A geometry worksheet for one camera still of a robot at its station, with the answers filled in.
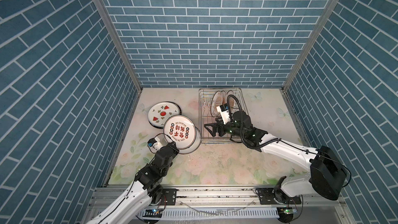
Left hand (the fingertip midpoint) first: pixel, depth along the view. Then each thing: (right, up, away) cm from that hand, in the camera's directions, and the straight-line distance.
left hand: (178, 142), depth 82 cm
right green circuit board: (+52, -31, -10) cm, 62 cm away
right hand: (+16, +12, -4) cm, 20 cm away
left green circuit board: (-10, -31, -10) cm, 34 cm away
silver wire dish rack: (+14, +12, +23) cm, 30 cm away
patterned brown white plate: (+1, +6, +5) cm, 8 cm away
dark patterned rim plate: (-16, +15, +21) cm, 31 cm away
